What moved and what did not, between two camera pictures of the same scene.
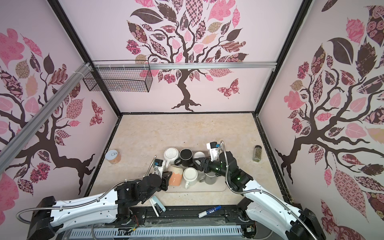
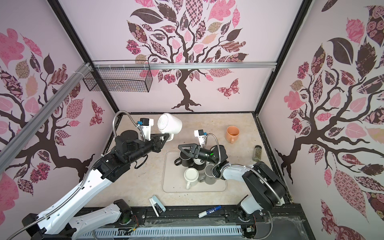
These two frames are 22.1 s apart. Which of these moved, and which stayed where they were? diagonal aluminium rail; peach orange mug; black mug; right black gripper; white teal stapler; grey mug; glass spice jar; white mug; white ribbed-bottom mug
Moved: right black gripper; white ribbed-bottom mug; peach orange mug
Stayed: white teal stapler; white mug; glass spice jar; diagonal aluminium rail; grey mug; black mug
